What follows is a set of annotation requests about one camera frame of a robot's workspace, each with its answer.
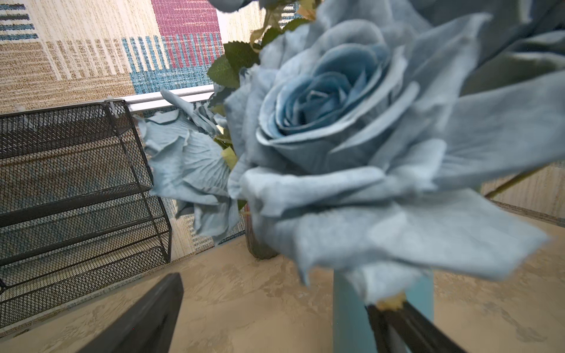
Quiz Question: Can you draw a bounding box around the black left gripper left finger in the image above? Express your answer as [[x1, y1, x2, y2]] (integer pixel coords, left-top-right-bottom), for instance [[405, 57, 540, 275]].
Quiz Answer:
[[80, 273, 184, 352]]

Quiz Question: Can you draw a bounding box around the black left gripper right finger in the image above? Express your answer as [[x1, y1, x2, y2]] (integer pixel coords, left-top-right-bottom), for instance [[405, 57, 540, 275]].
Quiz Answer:
[[366, 301, 466, 353]]

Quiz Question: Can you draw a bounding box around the blue cylindrical vase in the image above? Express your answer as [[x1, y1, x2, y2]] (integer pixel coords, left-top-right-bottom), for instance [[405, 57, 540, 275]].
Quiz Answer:
[[333, 272, 434, 353]]

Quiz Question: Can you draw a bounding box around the pink ribbed glass vase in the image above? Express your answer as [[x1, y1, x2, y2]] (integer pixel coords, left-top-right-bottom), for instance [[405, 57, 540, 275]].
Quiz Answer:
[[242, 204, 278, 260]]

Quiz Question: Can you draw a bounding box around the black wire mesh shelf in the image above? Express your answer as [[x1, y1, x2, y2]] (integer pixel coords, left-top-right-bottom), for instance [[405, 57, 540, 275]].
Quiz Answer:
[[1, 99, 172, 328]]

